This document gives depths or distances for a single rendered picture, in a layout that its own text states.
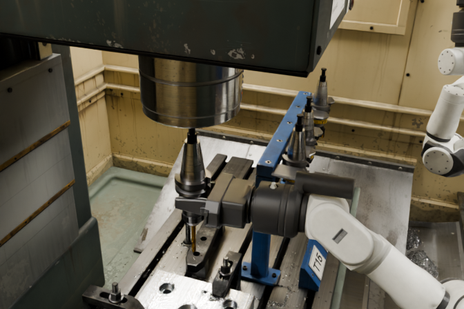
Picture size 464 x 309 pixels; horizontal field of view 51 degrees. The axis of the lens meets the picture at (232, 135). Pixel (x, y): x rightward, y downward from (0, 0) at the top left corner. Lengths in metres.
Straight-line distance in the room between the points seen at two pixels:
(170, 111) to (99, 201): 1.44
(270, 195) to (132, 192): 1.40
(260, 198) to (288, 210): 0.05
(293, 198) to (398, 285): 0.21
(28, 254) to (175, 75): 0.71
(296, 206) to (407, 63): 1.03
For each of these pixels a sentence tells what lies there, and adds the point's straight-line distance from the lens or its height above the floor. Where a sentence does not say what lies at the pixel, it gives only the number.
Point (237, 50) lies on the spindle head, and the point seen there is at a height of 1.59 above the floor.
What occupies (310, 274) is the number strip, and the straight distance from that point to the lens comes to 1.22.
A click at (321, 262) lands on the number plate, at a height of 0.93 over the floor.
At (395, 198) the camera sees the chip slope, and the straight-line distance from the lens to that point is 1.83.
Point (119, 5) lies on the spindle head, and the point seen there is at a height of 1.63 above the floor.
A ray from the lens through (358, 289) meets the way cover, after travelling 1.51.
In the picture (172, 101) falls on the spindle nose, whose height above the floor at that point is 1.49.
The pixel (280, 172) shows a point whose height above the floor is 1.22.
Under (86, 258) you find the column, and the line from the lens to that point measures 1.53.
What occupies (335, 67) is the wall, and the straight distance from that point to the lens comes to 1.76.
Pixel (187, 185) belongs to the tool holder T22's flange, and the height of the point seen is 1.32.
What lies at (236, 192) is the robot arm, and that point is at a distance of 0.83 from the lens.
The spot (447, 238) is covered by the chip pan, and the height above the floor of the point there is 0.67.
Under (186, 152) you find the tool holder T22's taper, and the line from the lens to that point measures 0.81.
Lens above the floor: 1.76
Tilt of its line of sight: 27 degrees down
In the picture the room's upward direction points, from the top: 2 degrees clockwise
